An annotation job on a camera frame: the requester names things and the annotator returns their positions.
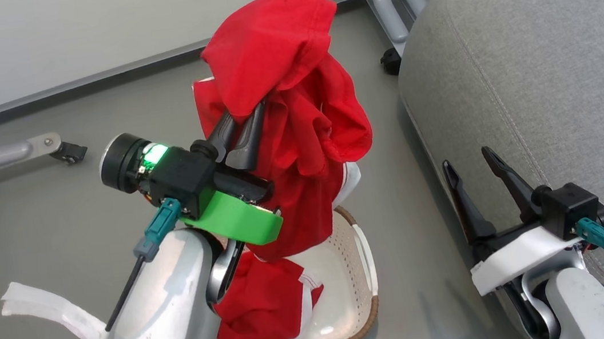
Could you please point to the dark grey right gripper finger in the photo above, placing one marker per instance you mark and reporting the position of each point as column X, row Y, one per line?
column 514, row 186
column 471, row 212

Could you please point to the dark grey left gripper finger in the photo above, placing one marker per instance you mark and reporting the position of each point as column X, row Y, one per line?
column 251, row 141
column 222, row 136

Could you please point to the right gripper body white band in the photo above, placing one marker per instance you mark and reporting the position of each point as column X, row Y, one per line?
column 520, row 258

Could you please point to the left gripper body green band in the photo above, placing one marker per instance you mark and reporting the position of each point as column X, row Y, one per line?
column 233, row 221

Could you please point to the red garment white trim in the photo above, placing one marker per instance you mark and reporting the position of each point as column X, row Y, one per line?
column 262, row 312
column 274, row 40

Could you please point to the white laundry basket brown rim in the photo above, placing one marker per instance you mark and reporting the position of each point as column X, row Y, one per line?
column 346, row 291

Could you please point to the black caster wheel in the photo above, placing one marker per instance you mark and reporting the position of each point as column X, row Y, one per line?
column 391, row 62
column 70, row 153

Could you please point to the white partition panel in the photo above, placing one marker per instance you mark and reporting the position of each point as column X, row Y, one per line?
column 89, row 34

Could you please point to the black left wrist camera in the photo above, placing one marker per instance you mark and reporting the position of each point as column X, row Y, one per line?
column 179, row 176

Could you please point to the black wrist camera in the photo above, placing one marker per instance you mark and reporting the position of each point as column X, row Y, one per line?
column 569, row 208
column 179, row 176

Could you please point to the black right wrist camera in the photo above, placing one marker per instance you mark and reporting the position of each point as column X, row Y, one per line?
column 569, row 208

